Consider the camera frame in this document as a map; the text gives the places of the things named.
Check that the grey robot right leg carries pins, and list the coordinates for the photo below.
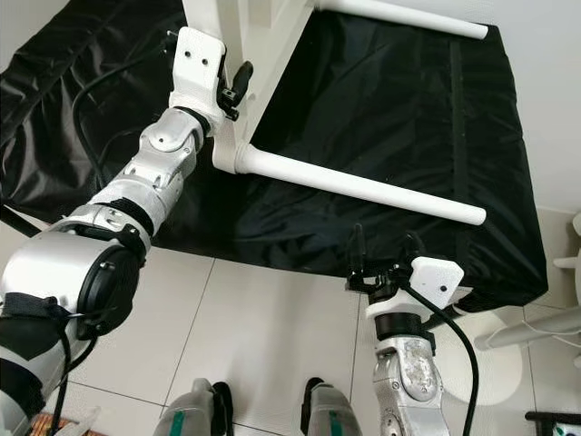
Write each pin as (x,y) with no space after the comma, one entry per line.
(336,411)

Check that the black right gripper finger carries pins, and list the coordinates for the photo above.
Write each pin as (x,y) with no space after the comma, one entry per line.
(356,250)
(412,251)

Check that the black cloth table cover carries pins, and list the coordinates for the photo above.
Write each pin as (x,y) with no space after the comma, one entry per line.
(381,136)

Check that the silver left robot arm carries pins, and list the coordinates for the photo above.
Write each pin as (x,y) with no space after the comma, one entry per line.
(127,195)

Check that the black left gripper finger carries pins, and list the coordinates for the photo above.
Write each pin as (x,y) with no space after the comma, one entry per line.
(243,78)

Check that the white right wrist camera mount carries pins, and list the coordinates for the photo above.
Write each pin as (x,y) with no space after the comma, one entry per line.
(431,280)

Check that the black floor stand bar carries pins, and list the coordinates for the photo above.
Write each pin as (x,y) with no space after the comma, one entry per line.
(554,418)

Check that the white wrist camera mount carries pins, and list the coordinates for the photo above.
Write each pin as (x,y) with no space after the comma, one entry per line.
(195,65)
(431,280)

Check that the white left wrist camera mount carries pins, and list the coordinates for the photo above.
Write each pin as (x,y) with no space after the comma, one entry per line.
(195,65)

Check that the grey robot left leg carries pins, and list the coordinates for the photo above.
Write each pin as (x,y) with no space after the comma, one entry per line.
(191,411)

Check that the grey robot leg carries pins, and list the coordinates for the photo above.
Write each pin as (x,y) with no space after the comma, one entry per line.
(336,411)
(191,411)

